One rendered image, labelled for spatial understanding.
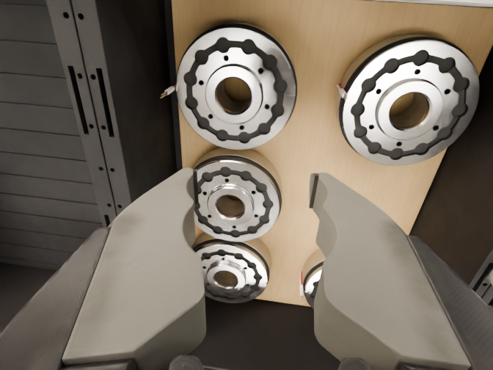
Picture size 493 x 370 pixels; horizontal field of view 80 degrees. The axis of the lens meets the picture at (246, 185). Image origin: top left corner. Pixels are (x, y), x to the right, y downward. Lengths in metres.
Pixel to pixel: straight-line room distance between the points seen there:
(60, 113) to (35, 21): 0.09
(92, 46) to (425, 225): 0.33
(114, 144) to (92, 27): 0.07
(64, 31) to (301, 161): 0.22
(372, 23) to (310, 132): 0.10
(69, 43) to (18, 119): 0.21
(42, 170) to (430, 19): 0.42
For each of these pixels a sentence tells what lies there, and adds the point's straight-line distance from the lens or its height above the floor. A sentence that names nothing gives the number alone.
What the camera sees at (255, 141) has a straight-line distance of 0.27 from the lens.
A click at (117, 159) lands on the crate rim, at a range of 0.23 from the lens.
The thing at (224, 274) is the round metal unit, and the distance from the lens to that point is 0.40.
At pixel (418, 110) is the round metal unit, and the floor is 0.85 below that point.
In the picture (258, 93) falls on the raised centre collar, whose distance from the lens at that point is 0.25.
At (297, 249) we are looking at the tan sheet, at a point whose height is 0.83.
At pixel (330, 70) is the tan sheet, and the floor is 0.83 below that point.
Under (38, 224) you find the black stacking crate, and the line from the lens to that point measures 0.50.
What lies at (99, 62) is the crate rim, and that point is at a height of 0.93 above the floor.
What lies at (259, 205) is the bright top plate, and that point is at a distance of 0.30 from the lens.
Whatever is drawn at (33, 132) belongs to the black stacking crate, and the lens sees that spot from 0.41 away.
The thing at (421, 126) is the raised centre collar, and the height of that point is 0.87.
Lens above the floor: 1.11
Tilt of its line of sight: 58 degrees down
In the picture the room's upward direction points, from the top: 166 degrees counter-clockwise
